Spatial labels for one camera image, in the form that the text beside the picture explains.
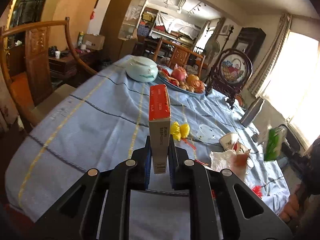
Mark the white tissue paper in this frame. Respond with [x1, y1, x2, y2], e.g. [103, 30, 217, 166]
[209, 149, 252, 174]

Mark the white paper cup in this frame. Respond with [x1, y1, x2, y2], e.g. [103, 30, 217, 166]
[219, 132, 239, 151]

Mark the yellow foam fruit net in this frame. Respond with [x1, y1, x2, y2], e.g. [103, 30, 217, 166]
[170, 121, 190, 141]

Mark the green snack packet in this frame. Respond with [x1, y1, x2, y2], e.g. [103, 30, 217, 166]
[264, 125, 287, 161]

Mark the red and white carton box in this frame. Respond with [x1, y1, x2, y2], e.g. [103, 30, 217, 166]
[149, 84, 171, 174]

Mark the person's hand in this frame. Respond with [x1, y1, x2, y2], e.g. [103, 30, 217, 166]
[278, 185, 302, 223]

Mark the clear plastic lid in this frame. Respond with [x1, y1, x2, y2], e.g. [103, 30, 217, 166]
[196, 124, 216, 142]

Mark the grey metal tin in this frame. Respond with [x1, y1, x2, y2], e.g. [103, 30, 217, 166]
[240, 97, 265, 127]

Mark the light blue tablecloth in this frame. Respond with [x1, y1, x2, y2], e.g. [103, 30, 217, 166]
[4, 54, 291, 240]

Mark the orange fruit on plate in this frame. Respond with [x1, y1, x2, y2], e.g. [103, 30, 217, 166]
[186, 74, 199, 86]

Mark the round embroidered table screen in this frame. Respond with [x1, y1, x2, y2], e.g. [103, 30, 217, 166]
[205, 48, 252, 109]

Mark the red apple in net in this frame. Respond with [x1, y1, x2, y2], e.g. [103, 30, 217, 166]
[171, 65, 188, 82]

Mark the dark wooden side cabinet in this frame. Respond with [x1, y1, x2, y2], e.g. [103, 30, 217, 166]
[49, 50, 100, 80]

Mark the blue fruit plate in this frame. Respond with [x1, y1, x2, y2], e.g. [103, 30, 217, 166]
[157, 65, 205, 95]

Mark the far wooden chair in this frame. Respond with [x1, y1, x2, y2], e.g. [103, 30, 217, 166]
[152, 38, 206, 78]

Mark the pale green ceramic lidded pot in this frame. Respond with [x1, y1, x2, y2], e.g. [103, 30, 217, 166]
[125, 56, 158, 82]

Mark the standing electric fan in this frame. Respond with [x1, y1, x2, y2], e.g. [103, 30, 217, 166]
[204, 39, 220, 64]

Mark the near wooden armchair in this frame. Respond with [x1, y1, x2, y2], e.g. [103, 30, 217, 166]
[1, 17, 97, 133]

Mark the cardboard box on cabinet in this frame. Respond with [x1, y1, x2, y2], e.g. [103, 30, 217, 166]
[83, 34, 105, 50]

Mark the tall wooden wardrobe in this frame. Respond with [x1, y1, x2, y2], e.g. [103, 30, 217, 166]
[100, 0, 146, 62]

